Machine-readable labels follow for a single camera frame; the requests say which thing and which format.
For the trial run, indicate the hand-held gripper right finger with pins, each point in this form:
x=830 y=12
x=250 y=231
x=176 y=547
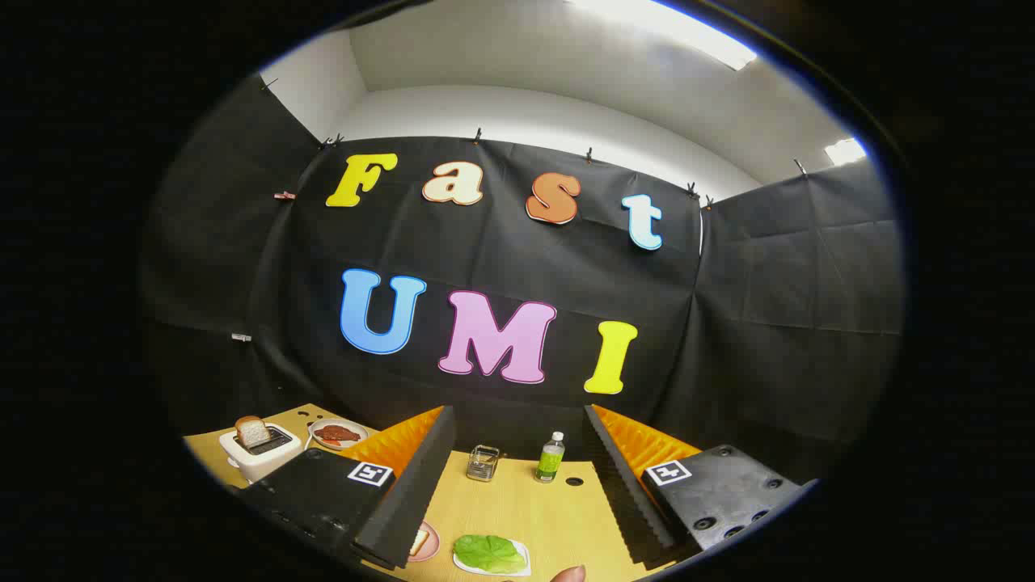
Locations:
x=627 y=493

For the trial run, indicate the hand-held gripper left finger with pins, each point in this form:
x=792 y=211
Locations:
x=412 y=493

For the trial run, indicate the green lettuce leaf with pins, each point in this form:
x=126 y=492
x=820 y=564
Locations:
x=485 y=554

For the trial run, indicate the thick white bread slice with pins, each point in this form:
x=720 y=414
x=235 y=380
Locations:
x=252 y=432

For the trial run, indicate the pink round plate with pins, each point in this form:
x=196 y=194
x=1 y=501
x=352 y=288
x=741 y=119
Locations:
x=433 y=541

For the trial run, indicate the green label plastic bottle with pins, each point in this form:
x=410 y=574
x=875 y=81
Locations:
x=550 y=462

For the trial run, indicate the grey oval plate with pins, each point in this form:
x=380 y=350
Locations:
x=335 y=446

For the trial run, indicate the red meat slice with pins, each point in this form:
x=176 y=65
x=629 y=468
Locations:
x=338 y=434

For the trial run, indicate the white square plate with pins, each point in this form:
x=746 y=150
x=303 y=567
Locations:
x=526 y=568

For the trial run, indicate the white toaster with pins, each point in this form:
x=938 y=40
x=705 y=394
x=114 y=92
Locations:
x=271 y=462

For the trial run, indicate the small ceiling light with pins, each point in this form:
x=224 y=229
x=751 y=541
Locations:
x=845 y=151

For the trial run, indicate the long ceiling light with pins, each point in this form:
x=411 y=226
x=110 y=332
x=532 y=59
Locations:
x=687 y=28

